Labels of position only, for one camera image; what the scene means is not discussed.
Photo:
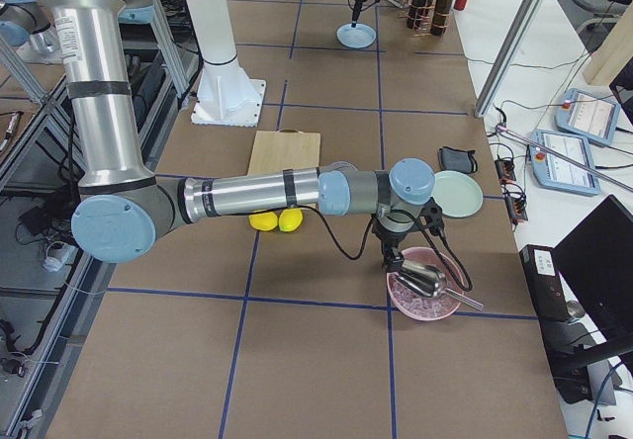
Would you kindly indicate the yellow lemon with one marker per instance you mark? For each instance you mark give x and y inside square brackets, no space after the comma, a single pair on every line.
[263,221]
[290,220]

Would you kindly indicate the wooden cutting board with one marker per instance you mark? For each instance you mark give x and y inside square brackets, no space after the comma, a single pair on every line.
[273,152]

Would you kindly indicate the black computer box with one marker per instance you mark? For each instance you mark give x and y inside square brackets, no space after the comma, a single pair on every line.
[577,344]

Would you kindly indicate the clear plastic ice cubes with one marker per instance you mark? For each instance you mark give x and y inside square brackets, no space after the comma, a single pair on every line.
[416,306]

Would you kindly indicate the pink plastic bowl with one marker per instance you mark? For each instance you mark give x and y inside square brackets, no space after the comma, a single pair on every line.
[426,256]

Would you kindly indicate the steel ice scoop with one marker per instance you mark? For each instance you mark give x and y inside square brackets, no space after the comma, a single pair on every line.
[430,282]

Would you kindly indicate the upper yellow lemon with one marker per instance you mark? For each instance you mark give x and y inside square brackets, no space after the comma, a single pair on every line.
[290,220]

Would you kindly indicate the black computer monitor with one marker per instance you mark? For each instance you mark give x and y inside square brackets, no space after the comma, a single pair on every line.
[595,260]

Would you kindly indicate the pale green plate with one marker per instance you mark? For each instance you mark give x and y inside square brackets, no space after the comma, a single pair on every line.
[457,194]

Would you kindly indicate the near teach pendant tablet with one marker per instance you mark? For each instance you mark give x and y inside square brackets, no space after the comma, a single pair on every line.
[552,172]

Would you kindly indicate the light blue plate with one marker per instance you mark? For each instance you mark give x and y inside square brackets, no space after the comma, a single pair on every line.
[356,35]

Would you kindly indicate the far teach pendant tablet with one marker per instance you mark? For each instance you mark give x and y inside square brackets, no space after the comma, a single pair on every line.
[588,115]

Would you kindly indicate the teach pendant tablet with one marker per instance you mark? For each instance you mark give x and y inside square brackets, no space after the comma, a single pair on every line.
[588,115]
[552,172]

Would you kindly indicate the dark green wine bottle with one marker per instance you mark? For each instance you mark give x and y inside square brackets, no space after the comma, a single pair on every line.
[440,17]

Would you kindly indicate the grey folded cloth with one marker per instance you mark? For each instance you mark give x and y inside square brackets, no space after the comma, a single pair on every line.
[458,160]

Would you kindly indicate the aluminium frame post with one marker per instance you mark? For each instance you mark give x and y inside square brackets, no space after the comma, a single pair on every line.
[523,18]

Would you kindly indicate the black power strip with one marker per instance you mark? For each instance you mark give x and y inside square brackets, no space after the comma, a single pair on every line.
[514,196]

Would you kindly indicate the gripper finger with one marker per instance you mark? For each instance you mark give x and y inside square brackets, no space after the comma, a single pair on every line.
[394,264]
[354,20]

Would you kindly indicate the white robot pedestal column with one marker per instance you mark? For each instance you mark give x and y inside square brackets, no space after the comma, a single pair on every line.
[226,96]

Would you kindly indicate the lower yellow lemon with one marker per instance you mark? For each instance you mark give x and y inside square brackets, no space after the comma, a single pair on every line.
[263,221]

